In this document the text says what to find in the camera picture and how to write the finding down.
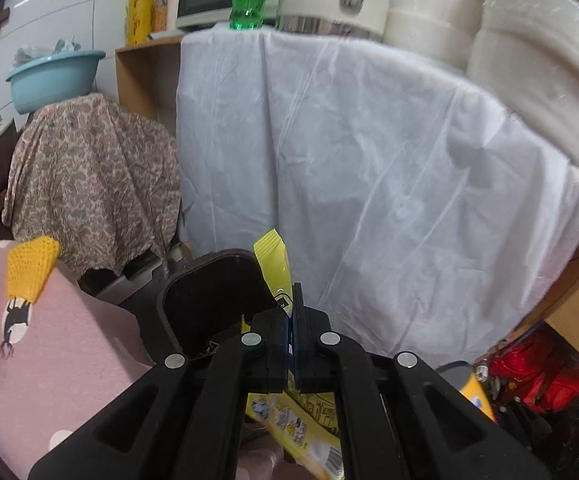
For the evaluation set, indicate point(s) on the wooden cabinet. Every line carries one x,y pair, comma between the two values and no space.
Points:
144,80

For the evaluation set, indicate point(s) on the red bag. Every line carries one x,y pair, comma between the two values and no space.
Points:
534,375

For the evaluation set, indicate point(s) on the yellow snack wrapper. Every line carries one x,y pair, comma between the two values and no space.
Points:
274,265

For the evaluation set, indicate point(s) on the dark brown bin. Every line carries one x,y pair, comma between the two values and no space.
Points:
204,300

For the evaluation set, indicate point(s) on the blue plastic basin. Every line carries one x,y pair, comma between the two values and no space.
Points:
52,85

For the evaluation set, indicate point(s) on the crumpled clear plastic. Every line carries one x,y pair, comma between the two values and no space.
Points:
44,52

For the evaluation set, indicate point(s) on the white cloth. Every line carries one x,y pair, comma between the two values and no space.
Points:
369,160

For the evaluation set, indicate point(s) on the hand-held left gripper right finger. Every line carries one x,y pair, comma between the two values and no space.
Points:
309,350

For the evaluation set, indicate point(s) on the grey plastic box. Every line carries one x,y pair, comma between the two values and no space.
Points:
129,282

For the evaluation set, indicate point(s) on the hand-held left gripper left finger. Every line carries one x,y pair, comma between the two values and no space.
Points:
275,350

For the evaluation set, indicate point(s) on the paisley patterned cloth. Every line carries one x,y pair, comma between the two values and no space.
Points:
94,175

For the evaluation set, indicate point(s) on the yellow wrap roll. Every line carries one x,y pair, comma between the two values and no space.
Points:
142,5

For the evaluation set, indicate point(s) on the yellow foam net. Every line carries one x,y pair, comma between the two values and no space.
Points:
29,265

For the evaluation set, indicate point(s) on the cream electric kettle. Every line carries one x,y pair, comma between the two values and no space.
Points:
319,0

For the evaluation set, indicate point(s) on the glass storage jar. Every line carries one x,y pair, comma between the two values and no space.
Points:
165,10

